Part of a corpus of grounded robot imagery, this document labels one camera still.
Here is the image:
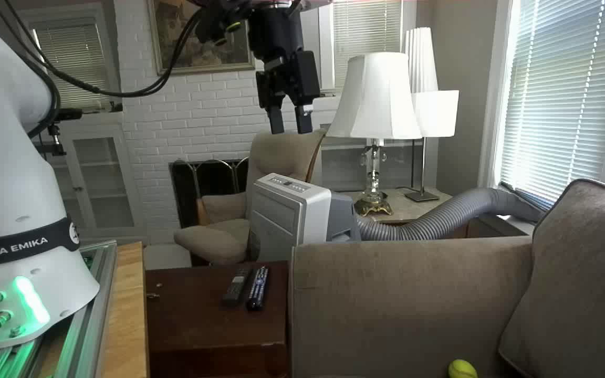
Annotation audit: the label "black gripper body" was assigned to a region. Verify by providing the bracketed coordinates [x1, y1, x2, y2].
[248, 0, 320, 109]

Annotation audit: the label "black remote with blue buttons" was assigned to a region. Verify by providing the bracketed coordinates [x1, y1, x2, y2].
[245, 267, 268, 311]

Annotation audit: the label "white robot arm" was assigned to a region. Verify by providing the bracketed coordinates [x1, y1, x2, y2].
[0, 38, 100, 349]

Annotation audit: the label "dark grey remote control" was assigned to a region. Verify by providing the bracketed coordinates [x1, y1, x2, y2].
[222, 268, 250, 305]

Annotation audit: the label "beige fabric sofa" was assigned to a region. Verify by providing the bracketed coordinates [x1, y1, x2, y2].
[287, 178, 605, 378]

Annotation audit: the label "white shade crystal table lamp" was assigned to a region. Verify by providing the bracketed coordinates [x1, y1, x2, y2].
[327, 53, 423, 217]

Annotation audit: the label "black fireplace screen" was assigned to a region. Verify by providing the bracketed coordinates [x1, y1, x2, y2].
[167, 157, 248, 227]

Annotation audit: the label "white portable air conditioner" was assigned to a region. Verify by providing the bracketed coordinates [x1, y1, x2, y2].
[248, 173, 332, 261]

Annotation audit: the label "beige armchair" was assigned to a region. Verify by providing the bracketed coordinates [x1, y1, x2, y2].
[174, 130, 324, 265]

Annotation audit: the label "wooden lamp end table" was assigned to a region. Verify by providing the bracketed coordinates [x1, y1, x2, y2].
[348, 189, 447, 224]

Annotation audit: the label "tall white shade lamp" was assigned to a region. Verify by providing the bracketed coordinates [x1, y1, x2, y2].
[401, 26, 462, 205]

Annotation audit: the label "white glass door cabinet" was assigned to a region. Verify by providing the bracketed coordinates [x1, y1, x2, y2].
[51, 116, 140, 241]

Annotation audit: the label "dark wooden side table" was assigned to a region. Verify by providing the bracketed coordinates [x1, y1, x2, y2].
[145, 262, 290, 378]

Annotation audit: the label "white window blinds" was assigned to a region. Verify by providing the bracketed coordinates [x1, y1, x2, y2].
[500, 0, 605, 204]

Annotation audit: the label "light wooden robot platform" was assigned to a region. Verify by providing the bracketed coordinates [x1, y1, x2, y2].
[98, 241, 149, 378]

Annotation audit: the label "yellow tennis ball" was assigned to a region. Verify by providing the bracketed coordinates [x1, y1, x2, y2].
[447, 360, 478, 378]

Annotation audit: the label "framed wall painting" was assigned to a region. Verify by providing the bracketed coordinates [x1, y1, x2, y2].
[145, 0, 257, 78]

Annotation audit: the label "grey flexible exhaust hose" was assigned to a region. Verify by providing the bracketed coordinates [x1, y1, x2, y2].
[353, 184, 549, 243]

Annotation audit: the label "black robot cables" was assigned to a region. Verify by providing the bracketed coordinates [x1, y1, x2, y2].
[0, 0, 205, 141]

